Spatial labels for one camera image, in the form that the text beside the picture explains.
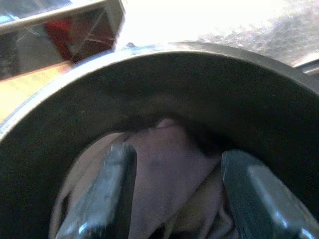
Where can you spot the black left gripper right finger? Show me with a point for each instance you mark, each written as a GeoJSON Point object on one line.
{"type": "Point", "coordinates": [259, 199]}

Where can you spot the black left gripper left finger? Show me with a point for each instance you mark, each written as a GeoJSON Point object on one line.
{"type": "Point", "coordinates": [99, 196]}

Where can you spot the mauve pink garment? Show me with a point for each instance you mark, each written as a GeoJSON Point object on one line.
{"type": "Point", "coordinates": [169, 179]}

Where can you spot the dark round laundry basin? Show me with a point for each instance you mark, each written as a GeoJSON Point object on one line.
{"type": "Point", "coordinates": [174, 99]}

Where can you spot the red object behind glass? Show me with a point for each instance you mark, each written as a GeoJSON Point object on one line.
{"type": "Point", "coordinates": [62, 37]}

